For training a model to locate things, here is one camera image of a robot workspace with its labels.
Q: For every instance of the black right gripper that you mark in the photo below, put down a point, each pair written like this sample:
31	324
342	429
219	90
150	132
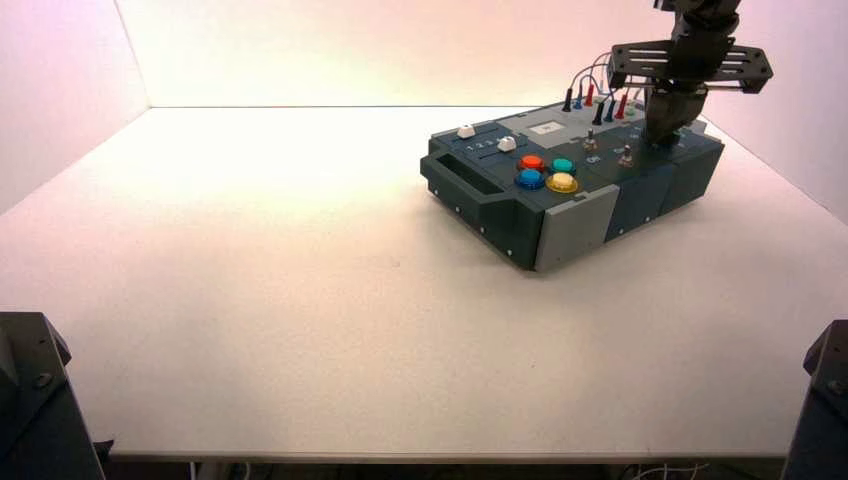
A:
702	63

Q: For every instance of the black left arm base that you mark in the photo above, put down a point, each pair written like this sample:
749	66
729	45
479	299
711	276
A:
33	411

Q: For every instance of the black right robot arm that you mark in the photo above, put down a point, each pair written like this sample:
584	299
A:
702	10

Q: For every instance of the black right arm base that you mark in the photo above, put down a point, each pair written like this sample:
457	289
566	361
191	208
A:
825	411

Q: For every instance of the teal push button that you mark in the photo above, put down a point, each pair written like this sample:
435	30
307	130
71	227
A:
562	165

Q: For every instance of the yellow push button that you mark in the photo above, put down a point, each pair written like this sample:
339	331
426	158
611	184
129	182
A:
562	183

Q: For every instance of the dark teal control box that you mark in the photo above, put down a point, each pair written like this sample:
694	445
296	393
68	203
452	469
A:
576	222

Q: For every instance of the red push button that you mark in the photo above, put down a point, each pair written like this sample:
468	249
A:
531	162

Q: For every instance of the blue push button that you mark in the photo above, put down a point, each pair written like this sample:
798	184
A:
529	178

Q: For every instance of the white slider cap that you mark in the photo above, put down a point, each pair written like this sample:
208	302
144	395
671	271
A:
507	143
466	130

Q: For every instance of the metal toggle switch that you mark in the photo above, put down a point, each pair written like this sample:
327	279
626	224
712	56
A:
590	140
625	156

